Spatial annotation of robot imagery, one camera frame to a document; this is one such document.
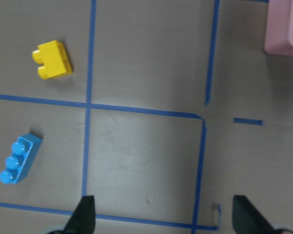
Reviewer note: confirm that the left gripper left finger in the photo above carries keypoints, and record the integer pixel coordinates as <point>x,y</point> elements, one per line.
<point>83,219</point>

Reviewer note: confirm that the blue toy block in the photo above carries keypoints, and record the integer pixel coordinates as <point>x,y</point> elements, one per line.
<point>19,163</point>

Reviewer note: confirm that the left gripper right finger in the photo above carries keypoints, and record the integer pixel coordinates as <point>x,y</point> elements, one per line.
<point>246,219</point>

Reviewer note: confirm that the pink plastic box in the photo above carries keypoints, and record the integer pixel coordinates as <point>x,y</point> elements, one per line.
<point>279,28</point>

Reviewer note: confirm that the yellow toy block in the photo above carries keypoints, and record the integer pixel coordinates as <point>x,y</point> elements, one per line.
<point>53,60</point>

